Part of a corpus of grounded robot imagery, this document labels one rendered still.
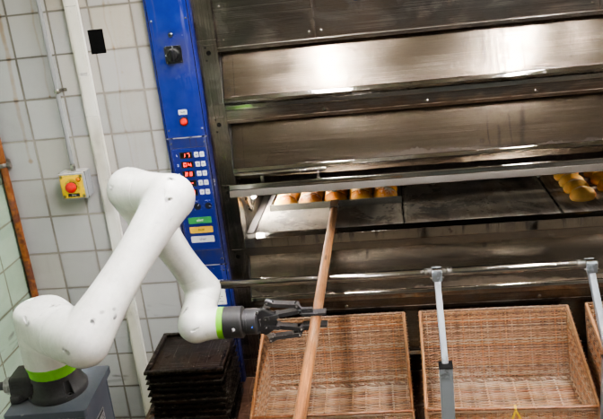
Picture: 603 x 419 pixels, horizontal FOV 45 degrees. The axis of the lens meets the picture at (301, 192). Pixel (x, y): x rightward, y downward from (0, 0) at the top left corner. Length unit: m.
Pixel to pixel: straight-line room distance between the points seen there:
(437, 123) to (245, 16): 0.77
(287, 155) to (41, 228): 1.03
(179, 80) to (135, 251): 1.01
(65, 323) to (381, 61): 1.42
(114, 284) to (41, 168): 1.25
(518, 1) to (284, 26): 0.79
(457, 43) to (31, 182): 1.67
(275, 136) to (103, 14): 0.74
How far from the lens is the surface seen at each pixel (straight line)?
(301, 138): 2.68
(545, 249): 2.87
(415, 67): 2.61
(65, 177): 2.86
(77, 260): 3.05
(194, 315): 2.14
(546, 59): 2.65
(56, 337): 1.79
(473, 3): 2.62
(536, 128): 2.70
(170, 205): 1.84
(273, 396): 2.94
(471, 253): 2.84
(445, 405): 2.40
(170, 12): 2.65
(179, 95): 2.69
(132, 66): 2.75
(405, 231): 2.77
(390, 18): 2.60
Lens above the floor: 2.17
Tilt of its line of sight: 18 degrees down
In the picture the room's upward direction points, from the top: 6 degrees counter-clockwise
